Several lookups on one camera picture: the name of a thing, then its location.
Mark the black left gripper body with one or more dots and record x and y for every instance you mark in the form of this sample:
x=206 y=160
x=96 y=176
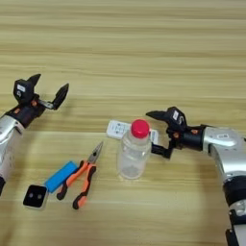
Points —
x=27 y=112

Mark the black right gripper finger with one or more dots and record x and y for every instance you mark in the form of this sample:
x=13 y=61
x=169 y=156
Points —
x=158 y=115
x=161 y=150

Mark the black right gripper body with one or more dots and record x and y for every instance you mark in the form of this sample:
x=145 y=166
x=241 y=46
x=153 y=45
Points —
x=190 y=139

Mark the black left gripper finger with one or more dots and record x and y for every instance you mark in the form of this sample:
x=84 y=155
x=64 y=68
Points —
x=61 y=94
x=34 y=79

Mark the clear bottle with red cap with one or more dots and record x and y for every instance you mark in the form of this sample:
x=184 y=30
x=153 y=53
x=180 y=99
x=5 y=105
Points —
x=134 y=153

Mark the white remote control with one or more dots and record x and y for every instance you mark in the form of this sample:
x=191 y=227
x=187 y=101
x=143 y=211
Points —
x=117 y=128

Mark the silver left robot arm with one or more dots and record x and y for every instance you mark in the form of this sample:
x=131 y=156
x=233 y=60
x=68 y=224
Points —
x=8 y=137

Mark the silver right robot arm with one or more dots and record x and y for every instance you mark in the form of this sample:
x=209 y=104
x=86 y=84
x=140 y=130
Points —
x=227 y=150

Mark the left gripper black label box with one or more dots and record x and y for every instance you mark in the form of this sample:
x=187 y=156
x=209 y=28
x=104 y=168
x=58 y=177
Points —
x=23 y=91

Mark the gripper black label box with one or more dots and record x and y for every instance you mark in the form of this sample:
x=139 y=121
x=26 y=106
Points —
x=176 y=118
x=23 y=91

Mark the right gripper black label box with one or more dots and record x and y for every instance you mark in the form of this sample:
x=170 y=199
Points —
x=176 y=118

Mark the blue rectangular block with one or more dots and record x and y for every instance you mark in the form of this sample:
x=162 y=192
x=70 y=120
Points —
x=60 y=177

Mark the orange black needle-nose pliers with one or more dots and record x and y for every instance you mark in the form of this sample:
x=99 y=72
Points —
x=86 y=177

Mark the small black square box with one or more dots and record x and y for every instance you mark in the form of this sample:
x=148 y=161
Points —
x=35 y=196

